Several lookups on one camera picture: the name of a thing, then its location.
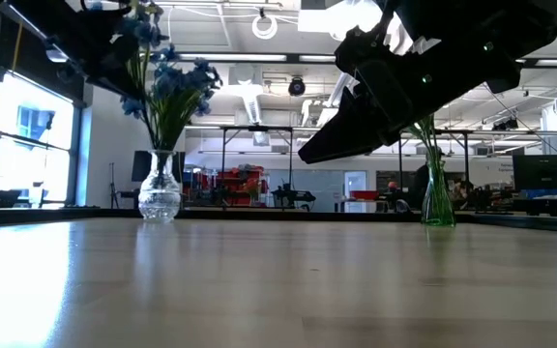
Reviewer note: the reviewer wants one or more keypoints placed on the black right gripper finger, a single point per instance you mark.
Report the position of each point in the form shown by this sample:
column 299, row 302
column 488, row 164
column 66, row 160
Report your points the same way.
column 341, row 142

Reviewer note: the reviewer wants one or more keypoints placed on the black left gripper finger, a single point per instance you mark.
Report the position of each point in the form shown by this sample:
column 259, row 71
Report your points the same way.
column 109, row 60

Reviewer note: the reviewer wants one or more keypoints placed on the blue flower bunch long stems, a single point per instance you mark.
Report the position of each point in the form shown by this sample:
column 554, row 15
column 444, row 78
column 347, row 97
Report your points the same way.
column 167, row 79

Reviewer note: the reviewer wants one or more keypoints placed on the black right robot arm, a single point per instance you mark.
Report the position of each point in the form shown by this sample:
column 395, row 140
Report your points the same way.
column 501, row 24

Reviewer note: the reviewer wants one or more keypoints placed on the green glass vase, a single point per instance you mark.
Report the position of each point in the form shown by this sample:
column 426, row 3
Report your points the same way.
column 437, row 203

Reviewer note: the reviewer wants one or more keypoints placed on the clear glass vase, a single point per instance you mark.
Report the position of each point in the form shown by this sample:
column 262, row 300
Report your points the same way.
column 159, row 198

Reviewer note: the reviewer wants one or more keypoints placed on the white door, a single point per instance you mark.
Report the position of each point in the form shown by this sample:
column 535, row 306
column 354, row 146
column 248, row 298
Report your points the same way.
column 356, row 188

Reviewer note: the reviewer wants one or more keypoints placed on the red bin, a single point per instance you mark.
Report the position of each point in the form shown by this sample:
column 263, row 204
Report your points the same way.
column 364, row 195

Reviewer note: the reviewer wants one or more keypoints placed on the black background robot device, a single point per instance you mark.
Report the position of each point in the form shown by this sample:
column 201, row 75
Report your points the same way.
column 298, row 195

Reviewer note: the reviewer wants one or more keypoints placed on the black overhead light bar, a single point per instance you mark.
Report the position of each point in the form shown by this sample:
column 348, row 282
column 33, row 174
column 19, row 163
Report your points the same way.
column 293, row 58

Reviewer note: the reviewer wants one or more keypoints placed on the black ceiling track lights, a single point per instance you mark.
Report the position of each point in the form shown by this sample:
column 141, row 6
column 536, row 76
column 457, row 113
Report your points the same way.
column 506, row 124

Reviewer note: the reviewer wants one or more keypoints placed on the white ceiling light panel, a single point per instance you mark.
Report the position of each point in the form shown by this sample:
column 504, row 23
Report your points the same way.
column 336, row 19

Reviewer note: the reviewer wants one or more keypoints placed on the red storage shelf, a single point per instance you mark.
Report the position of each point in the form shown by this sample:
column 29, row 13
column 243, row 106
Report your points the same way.
column 240, row 183

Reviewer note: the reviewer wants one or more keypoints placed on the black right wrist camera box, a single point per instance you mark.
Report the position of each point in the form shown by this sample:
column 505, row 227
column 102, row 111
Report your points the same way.
column 358, row 53

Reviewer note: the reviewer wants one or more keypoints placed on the black ceiling camera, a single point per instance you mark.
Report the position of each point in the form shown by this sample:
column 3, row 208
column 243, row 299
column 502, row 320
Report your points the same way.
column 297, row 87

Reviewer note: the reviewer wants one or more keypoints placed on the black background table frame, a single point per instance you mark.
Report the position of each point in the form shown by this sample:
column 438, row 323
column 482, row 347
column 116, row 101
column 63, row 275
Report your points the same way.
column 466, row 164
column 259, row 128

